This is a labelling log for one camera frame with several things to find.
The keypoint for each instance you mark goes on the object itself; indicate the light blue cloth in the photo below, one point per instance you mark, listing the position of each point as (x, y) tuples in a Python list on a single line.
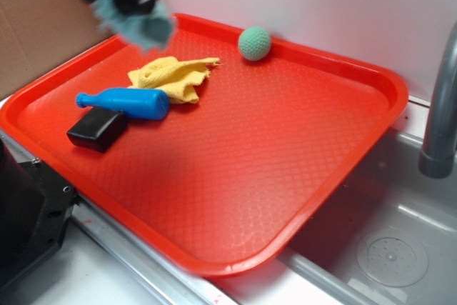
[(147, 31)]

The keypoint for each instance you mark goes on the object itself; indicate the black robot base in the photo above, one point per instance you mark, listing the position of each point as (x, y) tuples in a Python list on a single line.
[(36, 205)]

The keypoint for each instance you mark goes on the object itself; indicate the yellow cloth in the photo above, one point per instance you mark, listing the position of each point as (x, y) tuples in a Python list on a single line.
[(177, 79)]

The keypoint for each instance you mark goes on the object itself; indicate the brown cardboard panel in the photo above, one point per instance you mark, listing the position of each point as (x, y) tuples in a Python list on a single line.
[(39, 35)]

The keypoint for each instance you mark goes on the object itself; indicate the blue plastic toy bottle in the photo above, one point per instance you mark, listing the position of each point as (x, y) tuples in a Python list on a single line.
[(151, 104)]

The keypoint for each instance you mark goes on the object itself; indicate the green textured ball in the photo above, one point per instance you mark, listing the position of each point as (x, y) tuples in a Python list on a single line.
[(254, 43)]

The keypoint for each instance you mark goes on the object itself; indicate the black rectangular block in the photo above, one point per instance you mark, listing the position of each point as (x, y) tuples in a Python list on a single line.
[(98, 129)]

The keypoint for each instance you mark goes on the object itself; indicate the red plastic tray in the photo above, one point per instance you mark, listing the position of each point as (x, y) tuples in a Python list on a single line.
[(221, 186)]

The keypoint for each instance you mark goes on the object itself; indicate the grey metal faucet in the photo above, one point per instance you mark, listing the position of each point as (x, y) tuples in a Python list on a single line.
[(439, 144)]

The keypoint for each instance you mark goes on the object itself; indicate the grey sink basin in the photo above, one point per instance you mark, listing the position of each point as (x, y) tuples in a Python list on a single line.
[(385, 191)]

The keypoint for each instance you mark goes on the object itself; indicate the round sink drain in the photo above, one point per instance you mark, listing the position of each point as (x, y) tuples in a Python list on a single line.
[(391, 258)]

